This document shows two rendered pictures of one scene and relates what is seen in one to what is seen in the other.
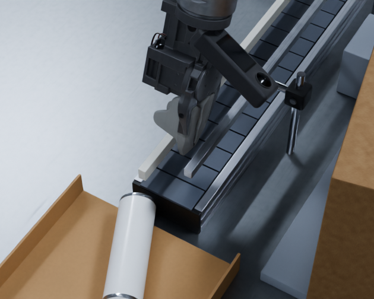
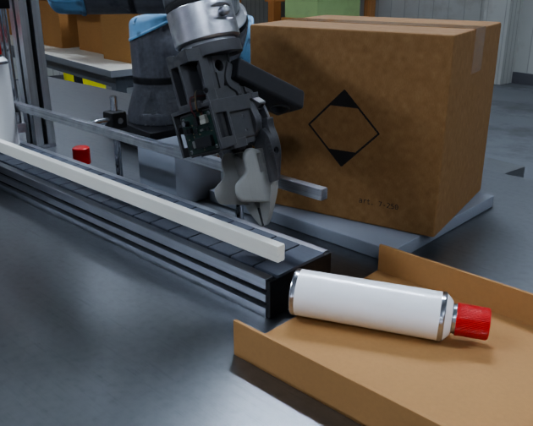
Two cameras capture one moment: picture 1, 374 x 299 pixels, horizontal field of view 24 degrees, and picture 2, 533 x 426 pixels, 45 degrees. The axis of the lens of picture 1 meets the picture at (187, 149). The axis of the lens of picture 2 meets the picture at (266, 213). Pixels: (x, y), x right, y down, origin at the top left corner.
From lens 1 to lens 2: 1.11 m
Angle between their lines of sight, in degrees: 66
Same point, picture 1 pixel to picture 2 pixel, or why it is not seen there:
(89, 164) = (190, 344)
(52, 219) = (289, 366)
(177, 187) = (289, 255)
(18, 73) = not seen: outside the picture
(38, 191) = (217, 391)
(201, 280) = not seen: hidden behind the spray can
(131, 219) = (335, 277)
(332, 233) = (450, 110)
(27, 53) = not seen: outside the picture
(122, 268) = (407, 289)
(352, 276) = (452, 157)
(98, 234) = (315, 344)
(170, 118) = (252, 180)
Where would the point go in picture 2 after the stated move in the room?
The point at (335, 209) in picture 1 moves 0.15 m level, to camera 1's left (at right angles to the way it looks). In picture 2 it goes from (453, 76) to (460, 98)
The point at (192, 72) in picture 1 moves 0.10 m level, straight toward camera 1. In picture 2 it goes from (256, 101) to (346, 104)
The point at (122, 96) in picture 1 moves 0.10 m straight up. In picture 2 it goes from (86, 311) to (77, 230)
